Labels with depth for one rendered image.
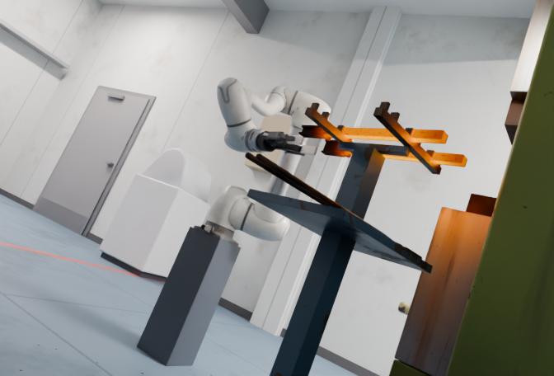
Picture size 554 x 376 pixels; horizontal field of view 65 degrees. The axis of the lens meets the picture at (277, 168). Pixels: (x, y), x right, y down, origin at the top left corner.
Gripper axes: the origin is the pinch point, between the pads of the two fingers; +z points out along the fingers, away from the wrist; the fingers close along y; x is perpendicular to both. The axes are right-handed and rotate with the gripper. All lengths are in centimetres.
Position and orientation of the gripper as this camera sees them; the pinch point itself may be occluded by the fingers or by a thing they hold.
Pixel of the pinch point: (303, 145)
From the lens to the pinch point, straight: 146.7
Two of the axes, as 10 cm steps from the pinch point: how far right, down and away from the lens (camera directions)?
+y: -6.3, -4.1, -6.5
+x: 3.7, -9.0, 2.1
